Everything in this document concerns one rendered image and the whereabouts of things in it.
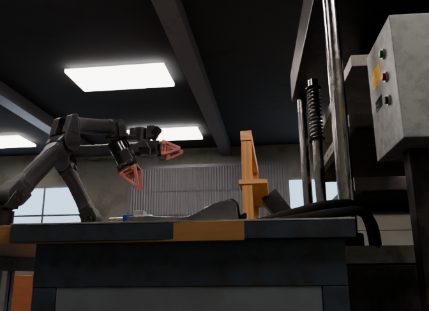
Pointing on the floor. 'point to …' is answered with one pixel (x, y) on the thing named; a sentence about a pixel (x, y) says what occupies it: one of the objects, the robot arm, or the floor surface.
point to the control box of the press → (405, 119)
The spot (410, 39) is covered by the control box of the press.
